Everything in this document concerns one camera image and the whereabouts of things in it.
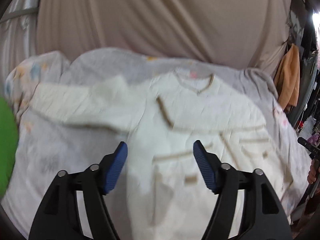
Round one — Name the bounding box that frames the cream quilted jacket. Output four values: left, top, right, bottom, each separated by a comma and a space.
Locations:
30, 72, 293, 239

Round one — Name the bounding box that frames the white sheer curtain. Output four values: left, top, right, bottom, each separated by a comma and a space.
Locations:
1, 0, 40, 82

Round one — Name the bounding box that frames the green cloth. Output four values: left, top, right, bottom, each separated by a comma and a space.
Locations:
0, 97, 18, 198

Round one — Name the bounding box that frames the person's right hand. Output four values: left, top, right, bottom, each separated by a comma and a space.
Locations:
307, 159, 317, 185

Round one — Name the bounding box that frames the beige curtain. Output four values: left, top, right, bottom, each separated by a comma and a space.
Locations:
36, 0, 291, 74

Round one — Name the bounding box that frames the grey floral blanket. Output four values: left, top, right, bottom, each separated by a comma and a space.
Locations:
1, 48, 311, 237

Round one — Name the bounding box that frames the orange hanging garment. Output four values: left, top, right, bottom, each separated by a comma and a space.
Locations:
274, 44, 300, 112

